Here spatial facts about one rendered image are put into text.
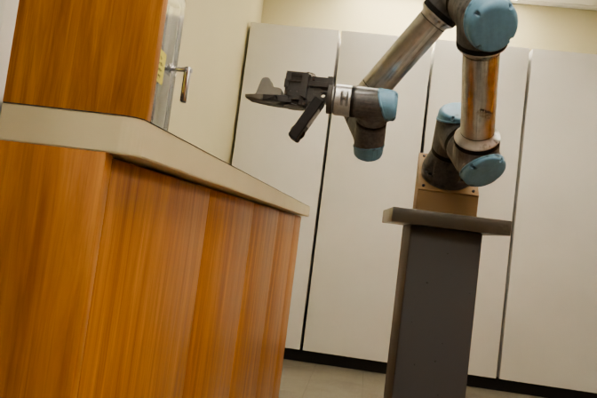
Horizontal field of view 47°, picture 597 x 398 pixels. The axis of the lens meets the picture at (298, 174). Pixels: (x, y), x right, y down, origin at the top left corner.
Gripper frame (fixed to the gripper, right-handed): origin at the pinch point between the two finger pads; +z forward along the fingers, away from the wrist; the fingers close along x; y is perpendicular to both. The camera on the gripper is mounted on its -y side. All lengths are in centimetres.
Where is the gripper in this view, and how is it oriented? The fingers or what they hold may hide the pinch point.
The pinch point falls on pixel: (250, 99)
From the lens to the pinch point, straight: 167.8
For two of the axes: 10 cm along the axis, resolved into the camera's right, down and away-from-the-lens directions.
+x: -1.0, -0.9, -9.9
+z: -9.9, -1.2, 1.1
